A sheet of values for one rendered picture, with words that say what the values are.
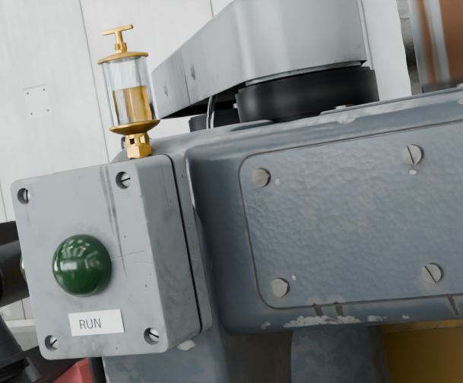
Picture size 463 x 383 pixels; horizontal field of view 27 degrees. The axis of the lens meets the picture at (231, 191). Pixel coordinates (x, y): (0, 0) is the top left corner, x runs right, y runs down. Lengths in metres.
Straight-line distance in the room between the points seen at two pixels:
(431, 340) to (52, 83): 6.31
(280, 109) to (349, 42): 0.06
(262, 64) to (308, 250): 0.16
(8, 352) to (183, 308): 0.34
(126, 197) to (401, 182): 0.12
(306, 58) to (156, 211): 0.17
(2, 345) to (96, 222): 0.34
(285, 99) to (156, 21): 5.93
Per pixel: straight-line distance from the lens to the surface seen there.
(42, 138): 7.06
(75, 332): 0.47
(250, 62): 0.59
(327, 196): 0.45
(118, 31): 0.53
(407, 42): 1.00
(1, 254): 0.83
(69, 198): 0.46
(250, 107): 0.59
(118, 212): 0.44
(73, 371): 0.81
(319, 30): 0.58
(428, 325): 0.70
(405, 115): 0.44
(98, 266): 0.44
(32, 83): 7.08
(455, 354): 0.76
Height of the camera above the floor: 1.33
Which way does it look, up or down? 3 degrees down
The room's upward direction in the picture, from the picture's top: 10 degrees counter-clockwise
